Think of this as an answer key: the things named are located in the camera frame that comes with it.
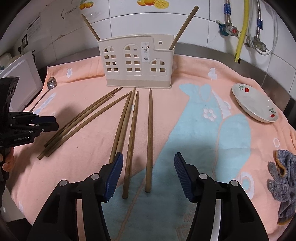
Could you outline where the wooden chopstick group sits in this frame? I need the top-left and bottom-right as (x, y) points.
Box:
(38, 95), (114, 160)
(44, 87), (122, 148)
(45, 93), (129, 158)
(46, 94), (114, 148)

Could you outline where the wooden chopstick lone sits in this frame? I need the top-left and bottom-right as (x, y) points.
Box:
(81, 14), (100, 41)

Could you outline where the person's left hand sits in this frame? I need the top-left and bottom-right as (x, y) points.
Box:
(0, 147), (15, 172)

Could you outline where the white appliance box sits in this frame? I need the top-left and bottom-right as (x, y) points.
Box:
(1, 51), (43, 111)

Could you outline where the grey knitted cloth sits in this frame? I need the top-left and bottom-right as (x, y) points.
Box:
(267, 150), (295, 225)

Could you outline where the peach printed towel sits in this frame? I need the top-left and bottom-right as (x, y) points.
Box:
(6, 55), (295, 240)

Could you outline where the white plate with red fruit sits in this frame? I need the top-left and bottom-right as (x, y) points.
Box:
(231, 83), (278, 123)

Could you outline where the small orange fruit sticker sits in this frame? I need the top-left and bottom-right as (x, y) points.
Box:
(79, 0), (94, 10)

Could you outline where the cream plastic utensil holder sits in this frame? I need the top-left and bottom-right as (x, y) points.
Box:
(98, 34), (174, 89)

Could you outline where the steel angle valve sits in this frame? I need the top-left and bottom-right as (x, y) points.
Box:
(246, 36), (267, 53)

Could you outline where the steel slotted spoon black handle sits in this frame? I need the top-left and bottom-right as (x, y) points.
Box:
(30, 76), (58, 112)

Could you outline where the black wall socket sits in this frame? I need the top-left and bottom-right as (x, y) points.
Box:
(22, 35), (28, 48)

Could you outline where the yellow gas hose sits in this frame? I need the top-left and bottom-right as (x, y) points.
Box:
(234, 0), (250, 64)

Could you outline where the orange fruit wall sticker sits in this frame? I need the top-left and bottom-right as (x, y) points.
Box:
(137, 0), (170, 9)

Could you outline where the red-handled water valve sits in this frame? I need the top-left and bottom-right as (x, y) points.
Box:
(216, 20), (239, 37)

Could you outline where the braided steel hose right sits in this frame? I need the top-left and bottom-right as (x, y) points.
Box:
(255, 0), (263, 40)

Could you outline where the braided steel hose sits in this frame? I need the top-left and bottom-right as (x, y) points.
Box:
(223, 0), (232, 25)
(255, 0), (263, 40)

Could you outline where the braided steel hose left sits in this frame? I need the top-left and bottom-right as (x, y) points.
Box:
(223, 0), (232, 25)

